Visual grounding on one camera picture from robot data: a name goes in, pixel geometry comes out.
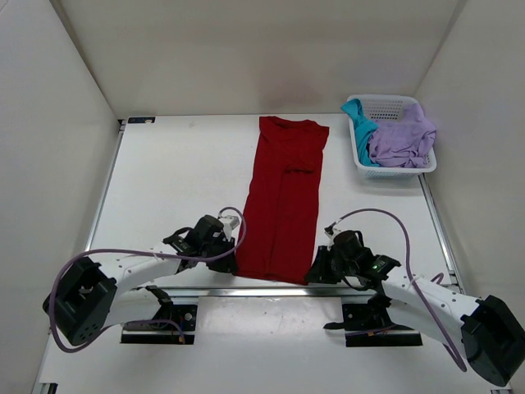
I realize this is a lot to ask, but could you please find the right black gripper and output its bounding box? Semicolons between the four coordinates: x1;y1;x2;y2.
304;246;358;285

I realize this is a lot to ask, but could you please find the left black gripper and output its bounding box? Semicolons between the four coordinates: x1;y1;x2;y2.
200;234;239;273

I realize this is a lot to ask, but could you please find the red t-shirt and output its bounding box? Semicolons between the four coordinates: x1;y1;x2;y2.
235;116;329;285

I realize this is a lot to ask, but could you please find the teal t-shirt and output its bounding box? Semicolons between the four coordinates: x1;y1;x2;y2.
340;98;378;167

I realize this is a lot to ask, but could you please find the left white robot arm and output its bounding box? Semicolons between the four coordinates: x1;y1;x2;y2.
43;208;246;353

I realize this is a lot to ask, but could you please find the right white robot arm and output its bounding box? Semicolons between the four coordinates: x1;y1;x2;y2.
305;227;524;387

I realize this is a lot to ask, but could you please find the lavender t-shirt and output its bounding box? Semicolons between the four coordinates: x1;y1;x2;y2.
367;103;436;168

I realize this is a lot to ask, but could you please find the white plastic laundry basket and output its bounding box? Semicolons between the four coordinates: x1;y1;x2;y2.
347;94;436;178

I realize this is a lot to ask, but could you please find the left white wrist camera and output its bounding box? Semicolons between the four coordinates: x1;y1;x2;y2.
218;214;240;240

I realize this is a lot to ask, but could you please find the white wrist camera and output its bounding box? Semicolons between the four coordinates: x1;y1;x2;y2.
218;214;240;240
324;223;340;244

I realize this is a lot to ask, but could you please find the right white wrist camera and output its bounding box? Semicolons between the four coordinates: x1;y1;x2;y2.
324;223;340;244

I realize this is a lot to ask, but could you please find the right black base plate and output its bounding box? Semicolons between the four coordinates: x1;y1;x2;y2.
323;297;422;348

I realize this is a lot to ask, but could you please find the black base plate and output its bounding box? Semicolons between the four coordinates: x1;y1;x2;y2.
323;297;422;348
121;286;198;346

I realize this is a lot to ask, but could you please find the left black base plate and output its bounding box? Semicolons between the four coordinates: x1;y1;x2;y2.
121;286;198;346

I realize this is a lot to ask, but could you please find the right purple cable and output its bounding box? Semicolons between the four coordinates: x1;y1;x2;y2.
323;208;468;373

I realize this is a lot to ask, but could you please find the purple cable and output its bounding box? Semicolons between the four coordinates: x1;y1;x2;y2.
323;208;468;373
48;206;247;354

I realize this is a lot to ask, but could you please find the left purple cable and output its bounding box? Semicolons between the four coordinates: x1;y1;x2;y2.
48;206;247;354

